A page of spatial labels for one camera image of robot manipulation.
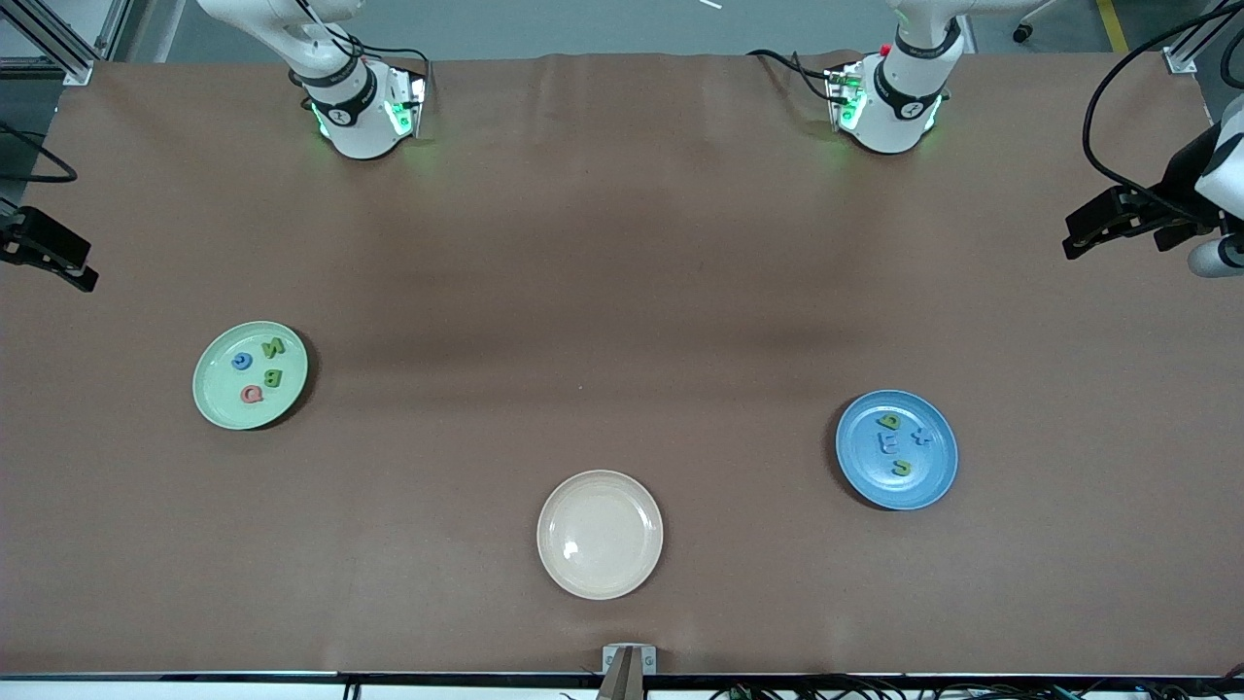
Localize green round plate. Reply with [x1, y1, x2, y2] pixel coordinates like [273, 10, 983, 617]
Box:
[191, 321, 309, 432]

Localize blue round plate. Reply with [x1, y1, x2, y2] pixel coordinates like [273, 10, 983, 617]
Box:
[836, 390, 959, 511]

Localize brown table cover sheet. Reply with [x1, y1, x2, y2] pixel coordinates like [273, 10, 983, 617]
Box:
[0, 51, 1244, 677]

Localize beige round plate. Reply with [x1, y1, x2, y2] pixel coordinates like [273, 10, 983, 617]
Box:
[536, 470, 665, 601]

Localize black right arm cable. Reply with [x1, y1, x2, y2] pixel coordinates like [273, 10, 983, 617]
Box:
[0, 122, 79, 186]

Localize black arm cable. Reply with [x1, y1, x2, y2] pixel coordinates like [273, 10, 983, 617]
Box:
[0, 122, 79, 186]
[1081, 0, 1244, 210]

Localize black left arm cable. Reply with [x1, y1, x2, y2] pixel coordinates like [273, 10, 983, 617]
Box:
[1081, 0, 1244, 210]

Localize aluminium frame post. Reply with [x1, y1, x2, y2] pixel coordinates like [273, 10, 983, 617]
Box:
[0, 0, 147, 87]
[1164, 0, 1244, 77]

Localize black left base cable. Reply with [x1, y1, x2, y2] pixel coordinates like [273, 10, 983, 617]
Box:
[746, 47, 842, 103]

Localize black base cable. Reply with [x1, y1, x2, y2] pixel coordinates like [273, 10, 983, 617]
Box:
[364, 47, 431, 84]
[746, 47, 842, 103]

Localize black right base cable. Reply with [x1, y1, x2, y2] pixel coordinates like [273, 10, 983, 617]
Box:
[364, 47, 431, 84]

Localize white table edge rail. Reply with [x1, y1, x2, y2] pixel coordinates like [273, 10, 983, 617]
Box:
[0, 673, 1244, 700]

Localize metal table edge bracket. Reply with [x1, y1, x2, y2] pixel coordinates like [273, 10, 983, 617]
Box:
[601, 644, 658, 700]

